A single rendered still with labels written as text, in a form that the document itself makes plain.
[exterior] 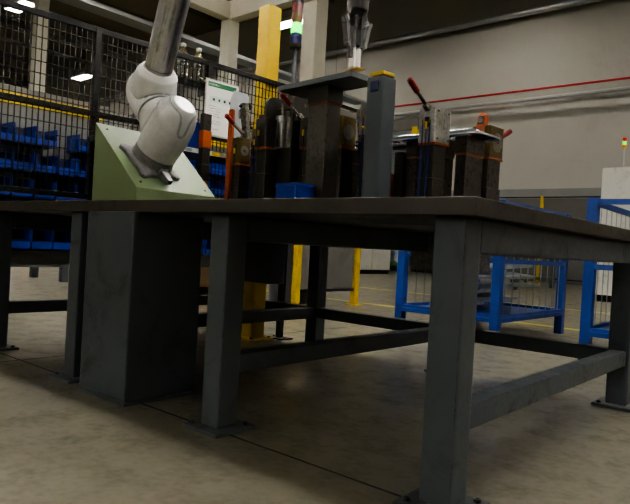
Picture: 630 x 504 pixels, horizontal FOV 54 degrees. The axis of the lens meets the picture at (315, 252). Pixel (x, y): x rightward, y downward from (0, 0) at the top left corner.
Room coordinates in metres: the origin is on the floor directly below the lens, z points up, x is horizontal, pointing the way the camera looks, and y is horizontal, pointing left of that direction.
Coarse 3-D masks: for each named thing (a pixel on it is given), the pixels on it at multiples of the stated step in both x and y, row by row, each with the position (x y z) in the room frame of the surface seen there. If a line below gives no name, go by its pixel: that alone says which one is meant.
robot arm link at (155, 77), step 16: (160, 0) 2.08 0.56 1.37; (176, 0) 2.06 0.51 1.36; (160, 16) 2.10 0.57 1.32; (176, 16) 2.10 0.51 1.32; (160, 32) 2.13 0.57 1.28; (176, 32) 2.14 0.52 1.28; (160, 48) 2.16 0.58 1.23; (176, 48) 2.19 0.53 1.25; (144, 64) 2.25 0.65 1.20; (160, 64) 2.20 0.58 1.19; (128, 80) 2.32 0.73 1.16; (144, 80) 2.22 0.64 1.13; (160, 80) 2.23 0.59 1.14; (176, 80) 2.29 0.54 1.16; (128, 96) 2.31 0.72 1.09; (144, 96) 2.24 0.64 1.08; (160, 96) 2.24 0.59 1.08
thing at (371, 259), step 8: (368, 256) 14.76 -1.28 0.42; (376, 256) 15.01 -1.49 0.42; (384, 256) 15.27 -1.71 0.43; (360, 264) 14.53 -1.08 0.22; (368, 264) 14.77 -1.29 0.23; (376, 264) 15.02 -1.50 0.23; (384, 264) 15.28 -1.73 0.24; (360, 272) 14.59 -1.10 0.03; (368, 272) 14.84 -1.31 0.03; (376, 272) 15.09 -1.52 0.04; (384, 272) 15.35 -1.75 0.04
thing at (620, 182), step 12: (624, 144) 9.20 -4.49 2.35; (624, 156) 9.21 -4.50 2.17; (612, 168) 9.22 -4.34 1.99; (624, 168) 9.11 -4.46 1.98; (612, 180) 9.22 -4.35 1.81; (624, 180) 9.10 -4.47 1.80; (612, 192) 9.21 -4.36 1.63; (624, 192) 9.09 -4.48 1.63; (600, 216) 9.31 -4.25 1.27; (612, 216) 9.20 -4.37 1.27; (624, 216) 9.08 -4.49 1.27; (624, 228) 9.07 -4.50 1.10; (600, 264) 9.29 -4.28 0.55; (612, 264) 9.17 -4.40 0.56; (600, 276) 9.28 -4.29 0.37; (612, 276) 9.16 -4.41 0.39; (600, 288) 9.27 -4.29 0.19; (600, 300) 9.27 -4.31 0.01
